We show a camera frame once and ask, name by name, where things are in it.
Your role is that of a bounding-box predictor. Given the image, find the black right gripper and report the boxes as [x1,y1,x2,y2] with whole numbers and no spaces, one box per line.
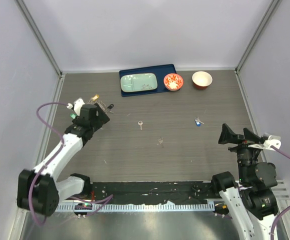
[218,122,265,183]

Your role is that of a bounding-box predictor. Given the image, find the metal key organizer with rings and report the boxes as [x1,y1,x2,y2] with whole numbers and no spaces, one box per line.
[86,94,114,114]

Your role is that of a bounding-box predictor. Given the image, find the silver key with ring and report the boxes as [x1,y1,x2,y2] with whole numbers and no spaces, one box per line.
[158,138,163,145]

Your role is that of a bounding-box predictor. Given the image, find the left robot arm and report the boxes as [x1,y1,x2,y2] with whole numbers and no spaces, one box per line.
[16,103,110,217]

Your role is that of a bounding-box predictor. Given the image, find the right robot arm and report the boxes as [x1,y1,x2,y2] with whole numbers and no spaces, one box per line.
[210,123,281,240]

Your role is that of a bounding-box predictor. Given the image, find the key with blue tag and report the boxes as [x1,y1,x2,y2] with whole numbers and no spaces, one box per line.
[194,117,204,127]

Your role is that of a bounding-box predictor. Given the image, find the silver key on table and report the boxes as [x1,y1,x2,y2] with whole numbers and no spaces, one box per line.
[138,120,143,130]

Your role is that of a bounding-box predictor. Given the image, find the light green rectangular plate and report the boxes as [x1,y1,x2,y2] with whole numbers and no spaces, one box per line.
[120,73,158,93]

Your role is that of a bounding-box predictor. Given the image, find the red cup white inside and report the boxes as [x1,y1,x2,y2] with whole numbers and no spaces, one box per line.
[192,71,213,90]

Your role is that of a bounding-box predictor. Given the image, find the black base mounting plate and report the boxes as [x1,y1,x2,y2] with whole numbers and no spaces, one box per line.
[92,181,220,205]

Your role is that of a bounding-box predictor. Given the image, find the orange patterned small bowl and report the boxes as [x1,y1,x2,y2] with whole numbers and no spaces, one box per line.
[163,73,184,92]

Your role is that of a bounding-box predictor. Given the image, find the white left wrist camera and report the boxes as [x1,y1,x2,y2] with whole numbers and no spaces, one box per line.
[66,98,85,116]

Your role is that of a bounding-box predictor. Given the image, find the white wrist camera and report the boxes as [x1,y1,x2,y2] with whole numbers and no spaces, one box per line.
[248,135,282,151]
[66,98,85,116]

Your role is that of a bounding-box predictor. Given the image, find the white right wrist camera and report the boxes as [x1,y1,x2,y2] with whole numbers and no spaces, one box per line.
[248,135,282,151]

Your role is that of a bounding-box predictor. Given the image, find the white slotted cable duct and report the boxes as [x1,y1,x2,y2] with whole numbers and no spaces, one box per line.
[55,201,215,213]

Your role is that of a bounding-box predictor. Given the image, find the left aluminium frame post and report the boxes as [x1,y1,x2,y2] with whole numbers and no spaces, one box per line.
[14,0,63,78]

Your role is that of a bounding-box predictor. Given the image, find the aluminium frame post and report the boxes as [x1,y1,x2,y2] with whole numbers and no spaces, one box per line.
[14,0,63,78]
[235,0,282,74]

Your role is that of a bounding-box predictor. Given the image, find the right aluminium frame post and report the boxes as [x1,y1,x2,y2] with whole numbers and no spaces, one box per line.
[235,0,282,74]

